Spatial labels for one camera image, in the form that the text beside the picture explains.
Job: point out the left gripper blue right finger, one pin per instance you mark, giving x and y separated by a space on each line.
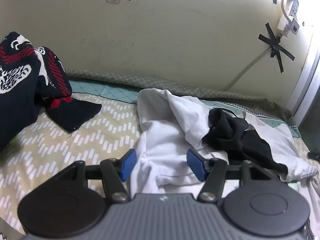
210 171

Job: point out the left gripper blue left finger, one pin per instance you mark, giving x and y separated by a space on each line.
114 173

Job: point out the white door frame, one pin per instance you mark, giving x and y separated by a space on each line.
307 87

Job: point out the teal grid mattress cover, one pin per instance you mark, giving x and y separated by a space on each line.
125 87

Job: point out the black red patterned sweater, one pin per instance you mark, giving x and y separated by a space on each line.
33 79

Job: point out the black garment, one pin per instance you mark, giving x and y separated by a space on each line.
232 134

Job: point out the white t-shirt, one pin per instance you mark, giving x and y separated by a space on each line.
171 125

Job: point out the beige zigzag bed sheet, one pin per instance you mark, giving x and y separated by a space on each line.
42 149

